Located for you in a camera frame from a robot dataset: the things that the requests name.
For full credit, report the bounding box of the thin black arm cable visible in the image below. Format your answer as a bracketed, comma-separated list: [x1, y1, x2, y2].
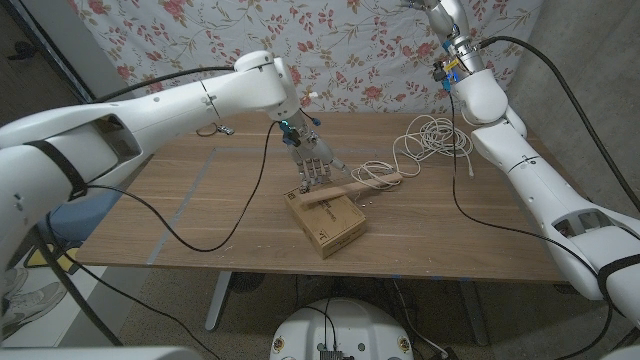
[447, 92, 614, 360]
[44, 121, 281, 360]

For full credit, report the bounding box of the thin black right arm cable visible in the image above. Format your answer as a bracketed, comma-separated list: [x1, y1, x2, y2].
[447, 92, 614, 360]

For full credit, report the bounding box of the floral backdrop cloth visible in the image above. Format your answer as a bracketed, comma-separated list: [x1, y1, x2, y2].
[67, 0, 546, 136]

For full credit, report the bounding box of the blue padded stool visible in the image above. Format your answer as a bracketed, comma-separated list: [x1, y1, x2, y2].
[47, 192, 121, 246]

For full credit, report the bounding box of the white Ethernet cable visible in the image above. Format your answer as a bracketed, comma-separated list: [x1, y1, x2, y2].
[349, 114, 475, 191]

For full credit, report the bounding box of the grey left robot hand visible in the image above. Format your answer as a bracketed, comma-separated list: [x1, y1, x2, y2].
[282, 112, 351, 194]

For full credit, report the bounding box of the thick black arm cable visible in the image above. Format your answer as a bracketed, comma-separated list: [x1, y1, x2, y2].
[478, 35, 640, 214]
[32, 65, 236, 347]

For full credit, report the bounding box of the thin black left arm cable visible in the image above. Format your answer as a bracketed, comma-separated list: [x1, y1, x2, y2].
[44, 121, 281, 360]

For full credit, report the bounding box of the dark round floor fan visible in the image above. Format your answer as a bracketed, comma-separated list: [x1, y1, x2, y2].
[230, 272, 266, 294]

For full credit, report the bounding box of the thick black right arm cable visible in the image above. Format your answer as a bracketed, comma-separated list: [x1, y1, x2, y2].
[478, 35, 640, 214]

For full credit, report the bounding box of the white robot torso base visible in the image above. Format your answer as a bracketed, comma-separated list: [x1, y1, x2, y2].
[269, 297, 415, 360]

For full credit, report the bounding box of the brown cardboard box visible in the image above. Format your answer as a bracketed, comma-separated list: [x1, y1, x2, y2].
[283, 187, 368, 260]

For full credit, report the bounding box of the yellow black foot pedal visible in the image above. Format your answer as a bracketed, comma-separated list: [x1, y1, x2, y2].
[59, 249, 84, 275]
[24, 244, 54, 269]

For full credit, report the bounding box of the grey sneaker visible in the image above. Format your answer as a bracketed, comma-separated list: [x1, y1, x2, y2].
[2, 268, 30, 301]
[0, 289, 69, 341]

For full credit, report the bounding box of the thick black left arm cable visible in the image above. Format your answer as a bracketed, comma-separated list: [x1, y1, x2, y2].
[32, 65, 236, 347]

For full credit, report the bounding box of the black door handle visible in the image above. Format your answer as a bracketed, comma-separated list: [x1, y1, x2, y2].
[5, 40, 39, 61]

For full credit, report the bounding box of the wooden slat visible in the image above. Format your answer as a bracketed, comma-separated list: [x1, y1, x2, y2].
[298, 172, 404, 206]

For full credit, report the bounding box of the white table leg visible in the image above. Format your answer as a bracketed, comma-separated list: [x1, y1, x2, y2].
[459, 279, 491, 347]
[204, 271, 234, 332]

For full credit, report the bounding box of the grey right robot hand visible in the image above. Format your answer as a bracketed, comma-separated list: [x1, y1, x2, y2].
[402, 0, 484, 71]

